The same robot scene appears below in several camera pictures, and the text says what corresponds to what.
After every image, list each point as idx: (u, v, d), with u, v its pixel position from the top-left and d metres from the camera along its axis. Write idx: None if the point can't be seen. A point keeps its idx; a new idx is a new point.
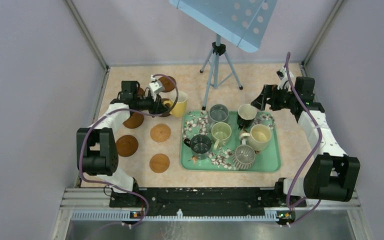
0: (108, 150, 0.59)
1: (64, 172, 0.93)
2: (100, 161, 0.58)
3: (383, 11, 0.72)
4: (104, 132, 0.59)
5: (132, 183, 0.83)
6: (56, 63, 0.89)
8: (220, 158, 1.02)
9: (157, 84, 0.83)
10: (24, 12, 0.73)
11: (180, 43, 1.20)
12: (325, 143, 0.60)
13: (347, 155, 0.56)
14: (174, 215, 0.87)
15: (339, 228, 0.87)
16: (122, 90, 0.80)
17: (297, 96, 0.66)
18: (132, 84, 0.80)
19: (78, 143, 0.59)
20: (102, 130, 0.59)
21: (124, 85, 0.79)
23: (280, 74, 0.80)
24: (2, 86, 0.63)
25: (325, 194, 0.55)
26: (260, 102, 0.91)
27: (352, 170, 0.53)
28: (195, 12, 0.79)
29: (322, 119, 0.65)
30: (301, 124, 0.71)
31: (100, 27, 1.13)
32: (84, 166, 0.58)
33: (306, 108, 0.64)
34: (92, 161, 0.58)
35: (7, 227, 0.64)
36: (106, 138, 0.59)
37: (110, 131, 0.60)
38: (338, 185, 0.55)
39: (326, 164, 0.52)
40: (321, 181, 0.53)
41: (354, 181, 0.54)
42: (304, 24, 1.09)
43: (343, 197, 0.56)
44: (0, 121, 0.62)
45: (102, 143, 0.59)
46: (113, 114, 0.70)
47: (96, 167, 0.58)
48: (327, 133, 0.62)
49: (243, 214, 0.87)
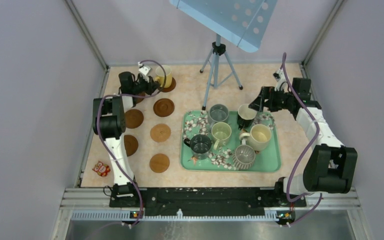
0: (119, 113, 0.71)
1: (64, 172, 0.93)
2: (114, 121, 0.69)
3: (383, 10, 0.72)
4: (116, 98, 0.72)
5: (132, 177, 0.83)
6: (56, 63, 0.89)
8: (220, 158, 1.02)
9: (146, 68, 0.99)
10: (24, 13, 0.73)
11: (180, 44, 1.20)
12: (323, 136, 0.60)
13: (344, 146, 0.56)
14: (174, 215, 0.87)
15: (339, 228, 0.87)
16: (121, 85, 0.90)
17: (294, 93, 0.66)
18: (127, 77, 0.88)
19: (94, 108, 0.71)
20: (114, 98, 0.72)
21: (123, 82, 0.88)
23: (276, 77, 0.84)
24: (1, 86, 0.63)
25: (326, 185, 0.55)
26: (258, 103, 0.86)
27: (349, 159, 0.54)
28: (195, 12, 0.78)
29: (320, 115, 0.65)
30: (299, 121, 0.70)
31: (100, 27, 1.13)
32: (100, 125, 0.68)
33: (302, 104, 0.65)
34: (107, 122, 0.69)
35: (6, 228, 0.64)
36: (118, 103, 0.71)
37: (120, 98, 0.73)
38: (337, 176, 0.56)
39: (324, 153, 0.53)
40: (320, 171, 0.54)
41: (353, 172, 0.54)
42: (305, 25, 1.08)
43: (343, 189, 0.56)
44: None
45: (115, 107, 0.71)
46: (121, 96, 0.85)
47: (110, 127, 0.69)
48: (325, 127, 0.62)
49: (243, 214, 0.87)
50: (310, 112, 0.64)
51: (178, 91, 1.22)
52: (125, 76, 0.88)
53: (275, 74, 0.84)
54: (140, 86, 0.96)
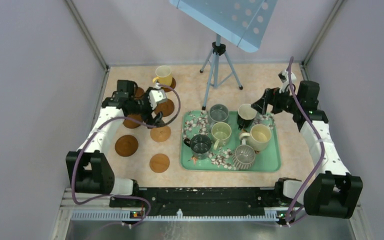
0: (101, 177, 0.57)
1: (64, 172, 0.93)
2: (95, 184, 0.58)
3: (382, 11, 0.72)
4: (96, 159, 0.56)
5: (131, 187, 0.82)
6: (56, 64, 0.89)
8: (220, 158, 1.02)
9: (161, 94, 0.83)
10: (24, 13, 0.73)
11: (180, 43, 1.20)
12: (327, 160, 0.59)
13: (349, 174, 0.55)
14: (174, 215, 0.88)
15: (339, 228, 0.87)
16: (118, 89, 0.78)
17: (298, 107, 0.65)
18: (129, 84, 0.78)
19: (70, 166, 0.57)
20: (93, 157, 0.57)
21: (120, 85, 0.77)
23: (282, 78, 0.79)
24: (1, 85, 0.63)
25: (326, 211, 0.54)
26: (261, 105, 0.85)
27: (353, 189, 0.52)
28: (195, 12, 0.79)
29: (325, 131, 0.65)
30: (303, 134, 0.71)
31: (100, 27, 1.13)
32: (80, 187, 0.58)
33: (308, 118, 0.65)
34: (90, 182, 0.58)
35: (7, 227, 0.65)
36: (99, 168, 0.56)
37: (102, 157, 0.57)
38: (339, 202, 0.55)
39: (327, 184, 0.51)
40: (321, 199, 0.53)
41: (356, 201, 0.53)
42: (305, 25, 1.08)
43: (344, 214, 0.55)
44: (0, 120, 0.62)
45: (95, 171, 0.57)
46: (104, 128, 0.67)
47: (91, 189, 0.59)
48: (330, 147, 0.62)
49: (243, 214, 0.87)
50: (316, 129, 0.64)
51: (178, 91, 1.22)
52: (127, 80, 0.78)
53: (280, 76, 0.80)
54: (140, 107, 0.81)
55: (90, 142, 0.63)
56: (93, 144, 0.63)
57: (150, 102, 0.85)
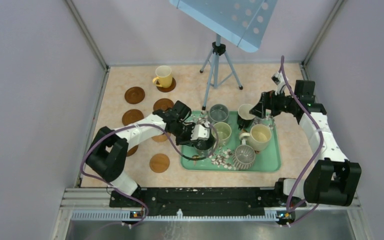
0: (112, 163, 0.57)
1: (64, 173, 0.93)
2: (101, 165, 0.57)
3: (382, 10, 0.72)
4: (119, 144, 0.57)
5: (133, 189, 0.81)
6: (56, 64, 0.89)
8: (220, 158, 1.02)
9: (206, 133, 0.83)
10: (24, 13, 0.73)
11: (180, 44, 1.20)
12: (326, 148, 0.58)
13: (348, 160, 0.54)
14: (174, 215, 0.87)
15: (339, 228, 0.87)
16: (172, 107, 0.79)
17: (297, 100, 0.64)
18: (184, 109, 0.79)
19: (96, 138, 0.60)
20: (118, 142, 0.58)
21: (177, 105, 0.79)
23: (275, 80, 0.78)
24: (1, 86, 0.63)
25: (326, 199, 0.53)
26: (260, 110, 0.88)
27: (352, 176, 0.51)
28: (195, 12, 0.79)
29: (324, 122, 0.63)
30: (302, 126, 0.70)
31: (100, 27, 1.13)
32: (88, 160, 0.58)
33: (306, 110, 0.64)
34: (100, 162, 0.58)
35: (7, 228, 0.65)
36: (116, 154, 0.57)
37: (125, 145, 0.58)
38: (338, 189, 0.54)
39: (326, 170, 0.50)
40: (321, 186, 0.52)
41: (355, 187, 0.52)
42: (305, 25, 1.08)
43: (344, 202, 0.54)
44: (0, 120, 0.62)
45: (111, 154, 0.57)
46: (143, 127, 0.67)
47: (95, 168, 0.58)
48: (328, 137, 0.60)
49: (243, 214, 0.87)
50: (314, 119, 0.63)
51: (178, 91, 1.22)
52: (185, 105, 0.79)
53: (273, 78, 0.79)
54: (182, 132, 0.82)
55: (125, 129, 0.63)
56: (126, 133, 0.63)
57: (192, 132, 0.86)
